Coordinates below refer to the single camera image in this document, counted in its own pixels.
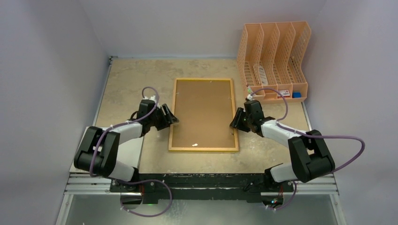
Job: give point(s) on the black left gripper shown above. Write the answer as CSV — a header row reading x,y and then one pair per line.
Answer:
x,y
171,118

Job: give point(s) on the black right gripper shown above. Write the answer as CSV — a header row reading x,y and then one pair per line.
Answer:
x,y
242,119

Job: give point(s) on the yellow wooden picture frame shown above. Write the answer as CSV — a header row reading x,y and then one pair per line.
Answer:
x,y
203,115

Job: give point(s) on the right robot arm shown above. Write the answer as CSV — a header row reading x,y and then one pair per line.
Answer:
x,y
309,154

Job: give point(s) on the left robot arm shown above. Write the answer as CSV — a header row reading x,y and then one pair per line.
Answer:
x,y
126,174

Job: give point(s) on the white label card in organizer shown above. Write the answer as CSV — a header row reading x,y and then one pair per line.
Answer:
x,y
261,73

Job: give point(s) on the red white small box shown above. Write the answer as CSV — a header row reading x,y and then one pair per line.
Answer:
x,y
284,93

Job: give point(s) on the blue small object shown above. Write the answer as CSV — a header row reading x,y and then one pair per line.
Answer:
x,y
296,95

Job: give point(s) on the orange plastic file organizer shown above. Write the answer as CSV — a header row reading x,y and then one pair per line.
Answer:
x,y
280,48

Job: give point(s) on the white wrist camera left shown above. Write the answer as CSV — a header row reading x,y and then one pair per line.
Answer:
x,y
152,98

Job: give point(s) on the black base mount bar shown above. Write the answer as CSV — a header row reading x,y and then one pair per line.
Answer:
x,y
249,187

